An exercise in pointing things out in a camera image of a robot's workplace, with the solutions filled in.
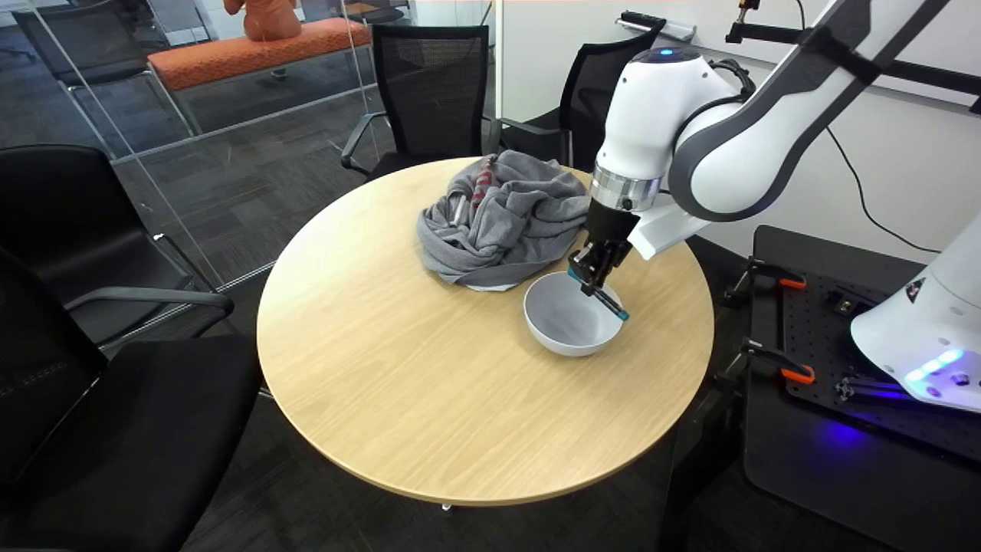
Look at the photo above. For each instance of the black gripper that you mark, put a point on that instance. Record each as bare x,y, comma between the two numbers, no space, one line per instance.
612,229

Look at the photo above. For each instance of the teal marker pen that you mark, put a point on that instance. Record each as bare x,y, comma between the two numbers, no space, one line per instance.
619,309

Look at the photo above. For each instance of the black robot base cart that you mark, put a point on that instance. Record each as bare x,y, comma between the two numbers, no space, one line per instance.
847,462

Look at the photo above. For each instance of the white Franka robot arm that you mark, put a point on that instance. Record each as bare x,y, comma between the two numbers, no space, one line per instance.
653,111

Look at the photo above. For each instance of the white round bowl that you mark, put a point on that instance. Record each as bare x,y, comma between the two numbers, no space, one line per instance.
556,323

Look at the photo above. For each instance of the grey crumpled hoodie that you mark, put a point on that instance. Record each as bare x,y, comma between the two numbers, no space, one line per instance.
502,225

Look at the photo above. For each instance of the black mesh office chair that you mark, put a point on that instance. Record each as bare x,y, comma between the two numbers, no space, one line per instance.
585,97

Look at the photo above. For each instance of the clear glass partition panel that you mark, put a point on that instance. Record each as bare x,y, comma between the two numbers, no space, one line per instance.
203,174

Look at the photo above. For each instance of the orange upholstered bench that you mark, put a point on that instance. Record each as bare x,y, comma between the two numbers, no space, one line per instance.
256,51

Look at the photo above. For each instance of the brown plush toy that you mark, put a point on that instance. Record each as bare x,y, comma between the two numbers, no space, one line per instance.
269,21

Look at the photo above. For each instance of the large black padded chair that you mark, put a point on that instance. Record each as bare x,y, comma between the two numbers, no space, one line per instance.
103,441

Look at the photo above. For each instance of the black padded office chair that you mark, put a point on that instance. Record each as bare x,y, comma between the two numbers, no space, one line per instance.
71,235

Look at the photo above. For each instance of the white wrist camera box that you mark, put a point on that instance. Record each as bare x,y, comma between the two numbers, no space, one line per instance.
665,229

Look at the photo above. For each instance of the black mesh chair chrome frame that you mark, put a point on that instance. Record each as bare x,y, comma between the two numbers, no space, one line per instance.
430,92

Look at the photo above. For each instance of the black wall rail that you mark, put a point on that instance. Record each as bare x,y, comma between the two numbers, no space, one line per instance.
921,76

